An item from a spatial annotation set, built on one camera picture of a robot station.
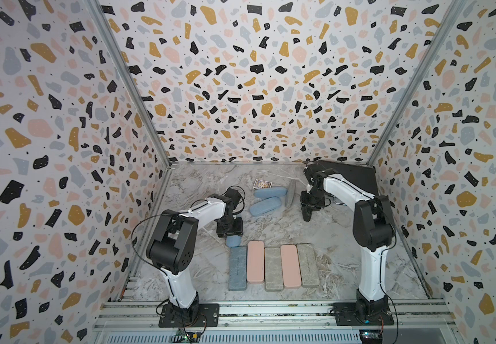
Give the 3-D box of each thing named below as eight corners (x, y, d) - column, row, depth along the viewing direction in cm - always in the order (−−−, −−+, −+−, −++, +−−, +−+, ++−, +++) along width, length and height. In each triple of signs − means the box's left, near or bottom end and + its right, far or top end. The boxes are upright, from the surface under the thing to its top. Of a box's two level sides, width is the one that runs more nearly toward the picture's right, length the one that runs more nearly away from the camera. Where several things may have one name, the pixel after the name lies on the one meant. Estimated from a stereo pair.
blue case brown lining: (254, 199, 108) (253, 194, 104) (254, 192, 111) (254, 187, 107) (286, 200, 108) (287, 194, 104) (286, 192, 111) (287, 187, 107)
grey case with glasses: (283, 207, 105) (284, 201, 101) (287, 184, 114) (288, 178, 110) (292, 209, 104) (293, 203, 100) (295, 186, 114) (296, 179, 110)
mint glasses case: (264, 291, 81) (264, 288, 78) (264, 250, 91) (264, 246, 89) (282, 291, 81) (282, 288, 78) (279, 250, 91) (280, 246, 89)
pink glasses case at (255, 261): (245, 283, 82) (245, 280, 80) (247, 243, 93) (247, 240, 90) (264, 283, 82) (264, 281, 80) (263, 243, 93) (264, 240, 90)
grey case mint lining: (226, 290, 81) (225, 288, 78) (230, 249, 91) (230, 246, 89) (246, 290, 81) (245, 288, 78) (247, 249, 91) (247, 246, 89)
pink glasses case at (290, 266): (282, 287, 82) (283, 285, 79) (280, 248, 92) (281, 245, 89) (300, 287, 82) (301, 285, 79) (296, 249, 92) (297, 245, 89)
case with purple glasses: (252, 218, 102) (252, 214, 99) (248, 210, 104) (248, 206, 102) (281, 205, 107) (282, 201, 104) (276, 198, 109) (276, 194, 107)
